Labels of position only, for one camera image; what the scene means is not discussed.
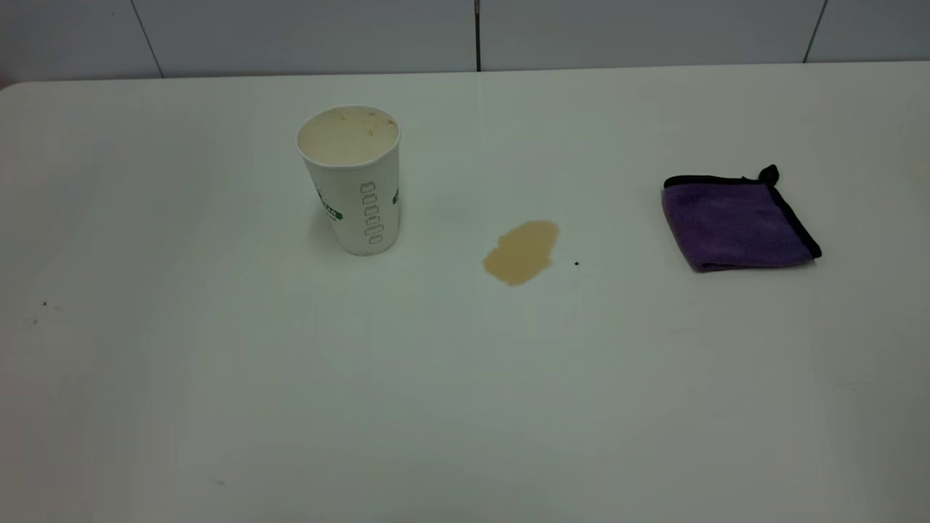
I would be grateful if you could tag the white paper coffee cup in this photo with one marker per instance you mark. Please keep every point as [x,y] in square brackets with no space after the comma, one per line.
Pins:
[356,189]

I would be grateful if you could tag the purple cloth with black trim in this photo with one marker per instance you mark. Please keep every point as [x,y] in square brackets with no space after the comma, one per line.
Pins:
[734,225]

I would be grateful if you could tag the brown coffee spill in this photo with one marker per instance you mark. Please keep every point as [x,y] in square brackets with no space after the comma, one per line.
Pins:
[522,252]

